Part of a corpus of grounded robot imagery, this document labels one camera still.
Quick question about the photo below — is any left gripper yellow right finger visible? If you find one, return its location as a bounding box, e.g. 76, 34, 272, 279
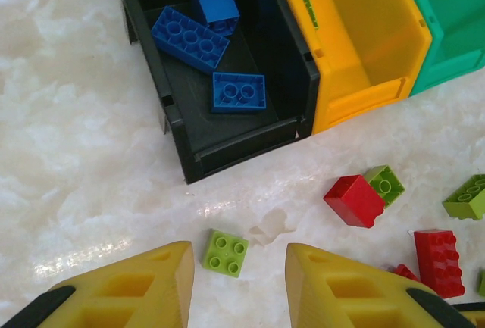
284, 243, 480, 328

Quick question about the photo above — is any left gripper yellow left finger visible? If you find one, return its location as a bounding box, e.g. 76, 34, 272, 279
0, 240, 196, 328

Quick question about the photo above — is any long red lego brick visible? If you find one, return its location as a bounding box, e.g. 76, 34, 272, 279
412, 228, 467, 299

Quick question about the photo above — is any long blue lego brick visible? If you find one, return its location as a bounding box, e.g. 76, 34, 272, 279
150, 5, 231, 76

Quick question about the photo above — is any black plastic bin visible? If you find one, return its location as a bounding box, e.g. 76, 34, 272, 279
110, 0, 322, 185

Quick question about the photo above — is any yellow plastic bin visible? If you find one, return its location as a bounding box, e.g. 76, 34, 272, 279
272, 0, 433, 135

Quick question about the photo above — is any green plastic bin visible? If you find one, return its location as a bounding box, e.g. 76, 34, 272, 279
396, 0, 485, 98

